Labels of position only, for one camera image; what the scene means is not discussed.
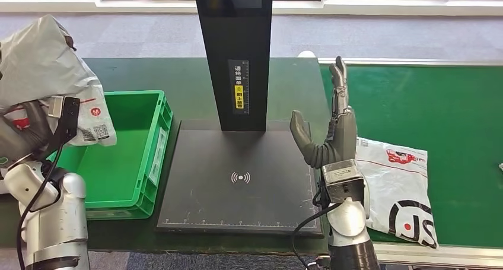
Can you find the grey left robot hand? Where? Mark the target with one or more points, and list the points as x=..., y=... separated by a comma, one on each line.
x=27, y=134

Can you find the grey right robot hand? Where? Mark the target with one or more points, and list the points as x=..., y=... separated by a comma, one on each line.
x=342, y=138

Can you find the white parcel with red stripe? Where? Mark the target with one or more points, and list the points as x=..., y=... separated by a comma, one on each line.
x=393, y=185

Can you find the white courier parcel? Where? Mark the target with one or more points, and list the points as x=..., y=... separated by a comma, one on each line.
x=43, y=63

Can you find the white round conveyor knob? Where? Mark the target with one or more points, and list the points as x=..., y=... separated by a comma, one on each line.
x=306, y=54

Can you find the green conveyor belt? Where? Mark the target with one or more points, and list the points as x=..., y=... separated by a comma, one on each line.
x=432, y=103

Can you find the green plastic crate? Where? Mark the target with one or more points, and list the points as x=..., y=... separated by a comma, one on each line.
x=122, y=158

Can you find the black yellow label sticker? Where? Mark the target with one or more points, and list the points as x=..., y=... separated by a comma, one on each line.
x=238, y=97

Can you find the white window sill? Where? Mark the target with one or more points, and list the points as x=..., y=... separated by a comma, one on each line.
x=353, y=7

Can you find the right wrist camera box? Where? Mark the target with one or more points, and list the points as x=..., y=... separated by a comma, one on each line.
x=342, y=179

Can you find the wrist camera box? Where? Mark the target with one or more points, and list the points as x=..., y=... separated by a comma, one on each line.
x=342, y=179
x=68, y=119

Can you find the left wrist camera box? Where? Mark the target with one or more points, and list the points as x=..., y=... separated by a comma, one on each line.
x=68, y=119

